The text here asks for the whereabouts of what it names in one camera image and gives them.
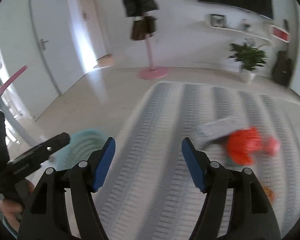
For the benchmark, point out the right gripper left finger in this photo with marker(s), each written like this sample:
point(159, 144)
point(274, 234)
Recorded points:
point(45, 215)

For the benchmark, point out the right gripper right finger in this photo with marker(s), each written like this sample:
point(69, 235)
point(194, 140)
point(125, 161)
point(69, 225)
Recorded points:
point(235, 205)

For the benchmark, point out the red plastic bag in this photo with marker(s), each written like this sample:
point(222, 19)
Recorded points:
point(242, 144)

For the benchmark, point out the pink plastic packet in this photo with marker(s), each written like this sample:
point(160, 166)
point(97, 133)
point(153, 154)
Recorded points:
point(271, 145)

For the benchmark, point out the left hand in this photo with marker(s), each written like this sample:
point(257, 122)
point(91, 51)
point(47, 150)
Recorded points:
point(12, 209)

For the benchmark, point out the orange snack wrapper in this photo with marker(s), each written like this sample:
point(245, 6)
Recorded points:
point(270, 193)

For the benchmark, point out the teal plastic waste basket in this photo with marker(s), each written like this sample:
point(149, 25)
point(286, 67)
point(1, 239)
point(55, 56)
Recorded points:
point(82, 145)

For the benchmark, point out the black acoustic guitar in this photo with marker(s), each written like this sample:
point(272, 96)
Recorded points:
point(282, 71)

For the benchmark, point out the potted green plant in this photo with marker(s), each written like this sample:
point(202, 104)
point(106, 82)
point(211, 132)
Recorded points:
point(250, 58)

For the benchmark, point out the pink coat stand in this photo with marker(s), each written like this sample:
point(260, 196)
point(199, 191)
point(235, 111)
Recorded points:
point(152, 72)

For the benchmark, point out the white door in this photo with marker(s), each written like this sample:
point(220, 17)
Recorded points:
point(55, 34)

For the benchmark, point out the small figurine on shelf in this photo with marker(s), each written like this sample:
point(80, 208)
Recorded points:
point(246, 26)

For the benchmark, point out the framed butterfly picture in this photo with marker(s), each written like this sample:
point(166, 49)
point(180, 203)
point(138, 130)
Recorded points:
point(218, 21)

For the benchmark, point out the brown hanging handbag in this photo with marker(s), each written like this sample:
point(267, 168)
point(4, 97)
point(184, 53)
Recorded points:
point(142, 28)

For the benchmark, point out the white wavy wall shelf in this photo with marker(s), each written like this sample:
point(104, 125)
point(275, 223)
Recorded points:
point(234, 30)

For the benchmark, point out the red white wall box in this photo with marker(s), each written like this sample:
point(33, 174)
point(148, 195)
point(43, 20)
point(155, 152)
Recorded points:
point(279, 33)

